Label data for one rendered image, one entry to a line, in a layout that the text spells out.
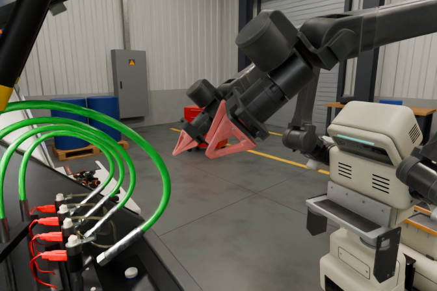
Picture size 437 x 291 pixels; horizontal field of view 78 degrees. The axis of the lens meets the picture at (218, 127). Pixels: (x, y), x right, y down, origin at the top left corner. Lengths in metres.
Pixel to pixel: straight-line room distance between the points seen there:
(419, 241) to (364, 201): 0.40
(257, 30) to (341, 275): 0.94
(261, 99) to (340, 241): 0.81
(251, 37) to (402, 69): 6.22
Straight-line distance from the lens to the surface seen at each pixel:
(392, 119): 0.88
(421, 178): 0.76
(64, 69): 7.18
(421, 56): 6.49
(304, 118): 1.01
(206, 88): 0.77
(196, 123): 0.78
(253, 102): 0.41
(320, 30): 0.42
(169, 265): 0.85
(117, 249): 0.56
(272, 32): 0.38
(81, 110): 0.48
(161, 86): 8.05
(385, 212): 0.94
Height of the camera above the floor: 1.48
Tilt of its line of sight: 11 degrees down
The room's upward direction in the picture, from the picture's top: straight up
